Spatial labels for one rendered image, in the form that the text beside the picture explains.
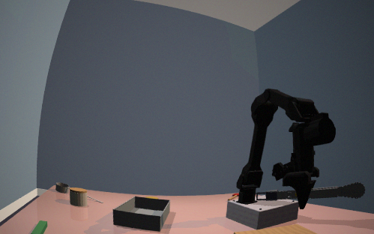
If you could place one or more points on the light brown wooden board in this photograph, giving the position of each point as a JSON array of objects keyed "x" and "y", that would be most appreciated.
[{"x": 292, "y": 229}]

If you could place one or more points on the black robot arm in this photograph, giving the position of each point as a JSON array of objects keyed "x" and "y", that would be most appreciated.
[{"x": 317, "y": 130}]

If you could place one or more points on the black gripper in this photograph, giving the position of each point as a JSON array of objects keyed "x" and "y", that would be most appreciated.
[{"x": 300, "y": 180}]

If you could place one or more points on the grey saucepan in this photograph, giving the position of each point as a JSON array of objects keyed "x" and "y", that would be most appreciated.
[{"x": 64, "y": 188}]

